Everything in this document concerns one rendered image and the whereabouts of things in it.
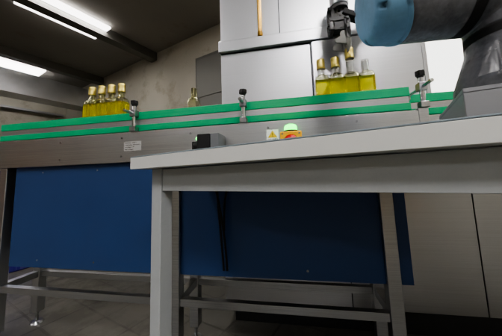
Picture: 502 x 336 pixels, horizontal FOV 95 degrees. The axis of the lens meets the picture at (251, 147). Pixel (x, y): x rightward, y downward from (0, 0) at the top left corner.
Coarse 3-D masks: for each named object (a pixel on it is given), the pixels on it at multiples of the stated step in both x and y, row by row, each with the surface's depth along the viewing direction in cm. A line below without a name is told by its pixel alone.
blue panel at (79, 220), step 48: (48, 192) 100; (96, 192) 96; (144, 192) 92; (192, 192) 88; (240, 192) 85; (288, 192) 81; (48, 240) 98; (96, 240) 93; (144, 240) 90; (192, 240) 86; (240, 240) 83; (288, 240) 80; (336, 240) 77
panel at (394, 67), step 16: (320, 48) 111; (368, 48) 106; (384, 48) 105; (400, 48) 104; (416, 48) 102; (384, 64) 104; (400, 64) 103; (416, 64) 102; (384, 80) 104; (400, 80) 102; (416, 80) 101
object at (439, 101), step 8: (416, 96) 85; (432, 96) 84; (440, 96) 84; (448, 96) 83; (416, 104) 85; (432, 104) 84; (440, 104) 84; (448, 104) 83; (432, 112) 84; (440, 112) 83
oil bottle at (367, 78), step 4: (360, 72) 93; (364, 72) 92; (368, 72) 91; (372, 72) 91; (360, 76) 92; (364, 76) 91; (368, 76) 91; (372, 76) 91; (360, 80) 92; (364, 80) 91; (368, 80) 91; (372, 80) 91; (364, 84) 91; (368, 84) 91; (372, 84) 90; (364, 88) 91; (368, 88) 90; (372, 88) 90
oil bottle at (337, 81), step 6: (336, 72) 94; (330, 78) 94; (336, 78) 93; (342, 78) 92; (330, 84) 94; (336, 84) 92; (342, 84) 92; (330, 90) 94; (336, 90) 92; (342, 90) 92
